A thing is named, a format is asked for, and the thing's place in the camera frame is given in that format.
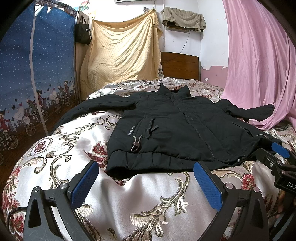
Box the black padded jacket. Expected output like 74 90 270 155
56 85 278 179

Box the floral satin bed cover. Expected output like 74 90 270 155
1 77 296 241

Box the pink curtain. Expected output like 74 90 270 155
222 1 295 130

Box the blue fabric wardrobe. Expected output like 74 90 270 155
0 1 80 166

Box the yellow hanging sheet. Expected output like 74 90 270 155
80 9 163 100

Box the brown wooden headboard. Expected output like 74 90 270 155
161 52 199 80

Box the black hanging bag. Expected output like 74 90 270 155
74 16 92 45

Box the thin wall cable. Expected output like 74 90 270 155
179 29 192 55

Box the olive cloth on wall unit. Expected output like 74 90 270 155
161 7 206 32

